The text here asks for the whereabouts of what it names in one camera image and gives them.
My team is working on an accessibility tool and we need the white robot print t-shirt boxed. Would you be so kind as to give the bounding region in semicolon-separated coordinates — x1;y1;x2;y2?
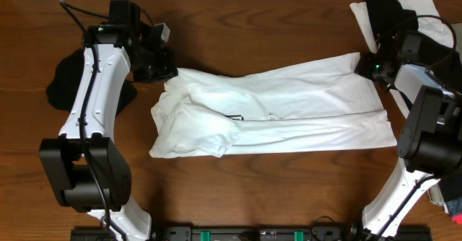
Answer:
150;53;396;158

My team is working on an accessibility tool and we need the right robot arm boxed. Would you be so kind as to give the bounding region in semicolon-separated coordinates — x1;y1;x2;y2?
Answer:
348;51;461;240

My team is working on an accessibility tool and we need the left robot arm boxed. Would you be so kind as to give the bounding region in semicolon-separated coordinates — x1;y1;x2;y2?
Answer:
39;23;178;240

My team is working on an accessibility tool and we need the black t-shirt in pile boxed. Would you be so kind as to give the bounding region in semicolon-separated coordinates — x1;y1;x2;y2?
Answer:
365;0;461;92

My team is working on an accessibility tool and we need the white t-shirt in pile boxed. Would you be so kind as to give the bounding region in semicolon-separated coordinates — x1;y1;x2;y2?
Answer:
349;0;455;118

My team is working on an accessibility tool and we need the folded black garment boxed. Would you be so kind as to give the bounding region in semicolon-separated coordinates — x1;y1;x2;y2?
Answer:
45;49;137;115

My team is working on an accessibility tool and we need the red object at edge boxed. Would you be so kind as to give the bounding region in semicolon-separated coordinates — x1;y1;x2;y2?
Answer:
450;214;462;224

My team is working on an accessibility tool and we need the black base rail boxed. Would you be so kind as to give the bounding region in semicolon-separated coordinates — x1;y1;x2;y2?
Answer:
70;222;433;241

